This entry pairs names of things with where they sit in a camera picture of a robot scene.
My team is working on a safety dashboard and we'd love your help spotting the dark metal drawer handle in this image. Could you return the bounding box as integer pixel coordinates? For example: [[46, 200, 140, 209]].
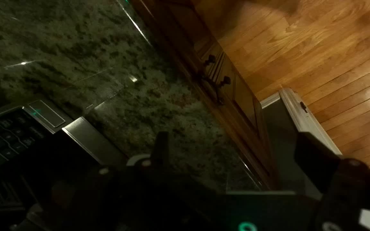
[[198, 53, 234, 103]]

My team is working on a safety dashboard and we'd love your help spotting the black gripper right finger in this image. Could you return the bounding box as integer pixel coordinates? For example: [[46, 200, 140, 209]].
[[294, 132, 342, 203]]

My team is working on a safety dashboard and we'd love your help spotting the stainless steel microwave body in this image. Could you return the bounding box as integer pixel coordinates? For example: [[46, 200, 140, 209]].
[[0, 99, 127, 209]]

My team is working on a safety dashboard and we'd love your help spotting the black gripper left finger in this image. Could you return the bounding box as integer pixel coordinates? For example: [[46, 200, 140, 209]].
[[150, 130, 172, 169]]

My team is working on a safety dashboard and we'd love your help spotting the wooden base cabinet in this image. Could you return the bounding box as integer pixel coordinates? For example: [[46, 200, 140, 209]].
[[131, 0, 280, 190]]

